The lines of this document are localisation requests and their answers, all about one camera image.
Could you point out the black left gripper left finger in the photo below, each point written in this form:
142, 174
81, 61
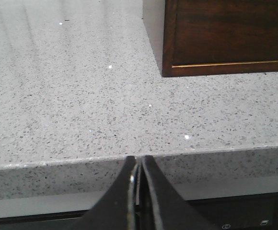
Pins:
116, 208

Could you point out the black built-in appliance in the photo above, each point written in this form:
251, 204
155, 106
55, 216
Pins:
251, 212

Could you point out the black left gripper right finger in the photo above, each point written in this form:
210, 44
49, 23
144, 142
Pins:
162, 208

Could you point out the dark wooden drawer cabinet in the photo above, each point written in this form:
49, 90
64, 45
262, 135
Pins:
159, 17

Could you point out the wooden drawer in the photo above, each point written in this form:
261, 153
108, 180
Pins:
226, 31

